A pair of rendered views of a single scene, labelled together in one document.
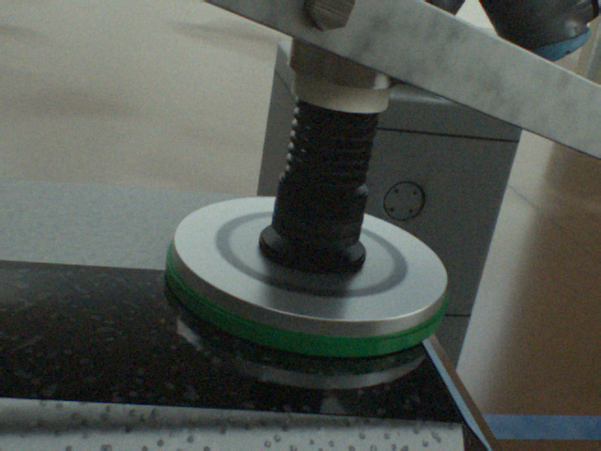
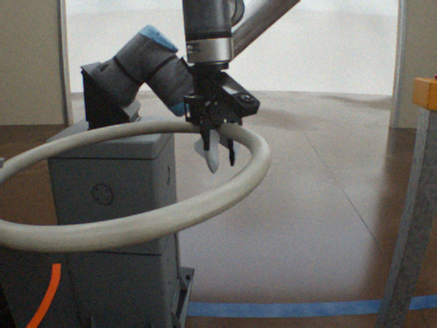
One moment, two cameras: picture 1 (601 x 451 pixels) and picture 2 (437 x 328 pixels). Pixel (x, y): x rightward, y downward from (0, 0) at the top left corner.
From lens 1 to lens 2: 0.98 m
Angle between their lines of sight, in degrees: 17
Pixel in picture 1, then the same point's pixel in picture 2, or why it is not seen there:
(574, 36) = not seen: hidden behind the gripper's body
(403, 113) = (86, 149)
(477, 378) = (239, 283)
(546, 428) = (261, 311)
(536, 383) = (273, 285)
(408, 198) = (104, 193)
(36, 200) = not seen: outside the picture
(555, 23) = (177, 92)
